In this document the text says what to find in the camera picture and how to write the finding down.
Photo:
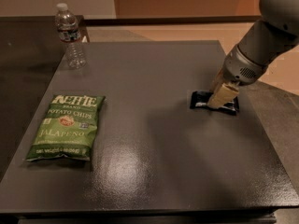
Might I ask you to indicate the green jalapeno chip bag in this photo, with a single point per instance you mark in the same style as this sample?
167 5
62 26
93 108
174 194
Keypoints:
68 128

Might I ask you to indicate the clear plastic water bottle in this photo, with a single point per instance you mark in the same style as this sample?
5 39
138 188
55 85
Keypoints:
68 31

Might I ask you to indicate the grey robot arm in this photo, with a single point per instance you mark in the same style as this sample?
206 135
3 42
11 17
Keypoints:
276 32

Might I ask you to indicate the dark blueberry rxbar wrapper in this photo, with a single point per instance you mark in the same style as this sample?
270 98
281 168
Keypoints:
200 98

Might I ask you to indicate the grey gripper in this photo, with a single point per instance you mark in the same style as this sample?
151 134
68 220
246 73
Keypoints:
239 67

